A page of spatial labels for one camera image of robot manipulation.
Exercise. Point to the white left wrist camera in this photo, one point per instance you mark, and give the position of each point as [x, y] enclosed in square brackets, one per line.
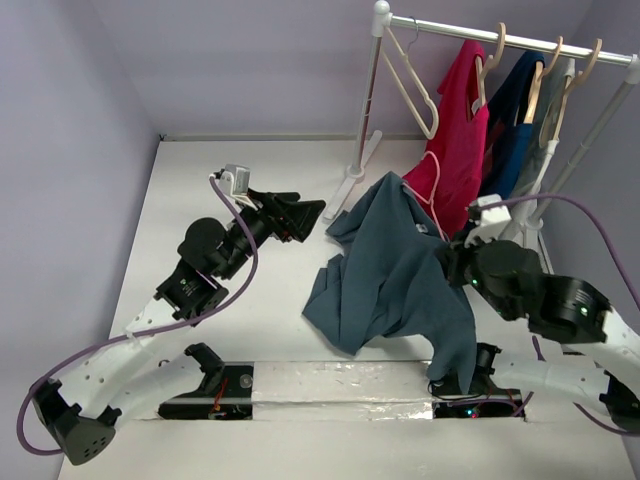
[233, 181]

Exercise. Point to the wooden hanger with navy shirt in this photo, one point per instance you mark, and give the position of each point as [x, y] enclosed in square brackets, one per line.
[536, 82]

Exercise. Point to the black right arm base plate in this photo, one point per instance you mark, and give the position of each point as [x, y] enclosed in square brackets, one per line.
[484, 400]

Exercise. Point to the pale grey-green t-shirt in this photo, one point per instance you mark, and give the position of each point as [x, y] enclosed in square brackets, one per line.
[537, 159]

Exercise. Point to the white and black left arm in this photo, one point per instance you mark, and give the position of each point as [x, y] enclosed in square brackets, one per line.
[84, 408]

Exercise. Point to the wooden hanger with grey shirt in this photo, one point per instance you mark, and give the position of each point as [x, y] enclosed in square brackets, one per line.
[554, 117]

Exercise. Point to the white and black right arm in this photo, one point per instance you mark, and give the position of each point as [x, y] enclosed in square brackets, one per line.
[560, 309]

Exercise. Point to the wooden hanger with red shirt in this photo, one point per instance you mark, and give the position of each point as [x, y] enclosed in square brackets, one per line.
[483, 68]

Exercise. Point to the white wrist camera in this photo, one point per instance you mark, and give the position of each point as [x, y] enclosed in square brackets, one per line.
[489, 218]
[233, 181]

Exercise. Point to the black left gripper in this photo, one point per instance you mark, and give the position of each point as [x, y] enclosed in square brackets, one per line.
[290, 220]

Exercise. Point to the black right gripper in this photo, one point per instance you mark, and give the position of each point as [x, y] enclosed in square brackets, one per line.
[455, 263]

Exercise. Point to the magenta red t-shirt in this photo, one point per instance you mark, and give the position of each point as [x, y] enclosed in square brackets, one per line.
[458, 133]

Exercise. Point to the teal blue t-shirt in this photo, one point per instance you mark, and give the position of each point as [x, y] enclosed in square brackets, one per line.
[388, 281]

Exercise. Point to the pink wire hanger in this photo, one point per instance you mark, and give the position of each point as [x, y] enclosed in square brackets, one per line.
[430, 201]

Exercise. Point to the navy blue t-shirt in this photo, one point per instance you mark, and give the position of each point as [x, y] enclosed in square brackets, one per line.
[495, 168]

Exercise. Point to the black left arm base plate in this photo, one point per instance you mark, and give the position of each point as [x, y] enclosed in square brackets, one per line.
[224, 393]

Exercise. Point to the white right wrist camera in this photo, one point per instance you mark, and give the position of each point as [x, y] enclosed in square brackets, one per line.
[489, 218]

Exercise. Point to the white clothes rack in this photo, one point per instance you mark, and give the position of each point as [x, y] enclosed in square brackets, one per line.
[514, 48]

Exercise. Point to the cream plastic hanger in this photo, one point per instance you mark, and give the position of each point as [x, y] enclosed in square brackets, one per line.
[412, 82]

